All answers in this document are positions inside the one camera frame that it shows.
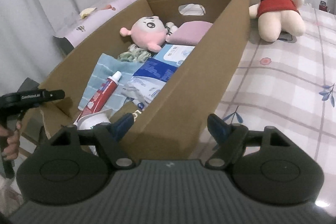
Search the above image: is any white tissue pack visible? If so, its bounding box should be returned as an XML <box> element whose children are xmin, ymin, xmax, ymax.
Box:
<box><xmin>76</xmin><ymin>108</ymin><xmax>113</xmax><ymax>156</ymax></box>

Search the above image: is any red white toothpaste tube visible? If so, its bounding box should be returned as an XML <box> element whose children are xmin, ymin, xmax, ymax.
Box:
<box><xmin>75</xmin><ymin>71</ymin><xmax>122</xmax><ymax>122</ymax></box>

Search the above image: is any light blue towel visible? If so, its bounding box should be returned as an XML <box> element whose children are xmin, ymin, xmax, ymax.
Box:
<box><xmin>77</xmin><ymin>53</ymin><xmax>145</xmax><ymax>114</ymax></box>

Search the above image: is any blue white wipes pack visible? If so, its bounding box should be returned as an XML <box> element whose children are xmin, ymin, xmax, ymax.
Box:
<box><xmin>122</xmin><ymin>44</ymin><xmax>195</xmax><ymax>109</ymax></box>

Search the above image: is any pink plush pig doll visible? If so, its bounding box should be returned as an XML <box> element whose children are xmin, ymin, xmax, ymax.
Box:
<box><xmin>120</xmin><ymin>16</ymin><xmax>178</xmax><ymax>53</ymax></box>

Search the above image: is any pink knitted sponge cloth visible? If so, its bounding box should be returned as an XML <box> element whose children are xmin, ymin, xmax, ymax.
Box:
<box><xmin>166</xmin><ymin>20</ymin><xmax>213</xmax><ymax>46</ymax></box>

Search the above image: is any green patterned tissue pack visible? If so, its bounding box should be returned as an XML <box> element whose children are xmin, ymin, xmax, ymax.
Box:
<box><xmin>117</xmin><ymin>44</ymin><xmax>152</xmax><ymax>63</ymax></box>

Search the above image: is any person left hand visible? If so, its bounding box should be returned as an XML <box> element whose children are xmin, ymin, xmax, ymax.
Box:
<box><xmin>1</xmin><ymin>121</ymin><xmax>22</xmax><ymax>161</ymax></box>

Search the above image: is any large brown cardboard box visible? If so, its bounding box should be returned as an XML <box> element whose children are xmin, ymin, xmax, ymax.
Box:
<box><xmin>39</xmin><ymin>0</ymin><xmax>250</xmax><ymax>161</ymax></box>

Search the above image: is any checked bed sheet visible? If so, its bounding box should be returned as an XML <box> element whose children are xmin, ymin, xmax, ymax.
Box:
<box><xmin>191</xmin><ymin>4</ymin><xmax>336</xmax><ymax>204</ymax></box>

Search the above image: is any pink padded bench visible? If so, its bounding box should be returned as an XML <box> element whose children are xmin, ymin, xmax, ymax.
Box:
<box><xmin>54</xmin><ymin>0</ymin><xmax>137</xmax><ymax>47</ymax></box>

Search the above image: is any plush doll red bib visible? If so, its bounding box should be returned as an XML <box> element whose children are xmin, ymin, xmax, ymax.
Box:
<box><xmin>249</xmin><ymin>0</ymin><xmax>306</xmax><ymax>43</ymax></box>

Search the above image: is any red thermos bottle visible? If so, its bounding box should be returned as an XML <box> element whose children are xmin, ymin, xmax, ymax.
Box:
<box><xmin>319</xmin><ymin>1</ymin><xmax>327</xmax><ymax>12</ymax></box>

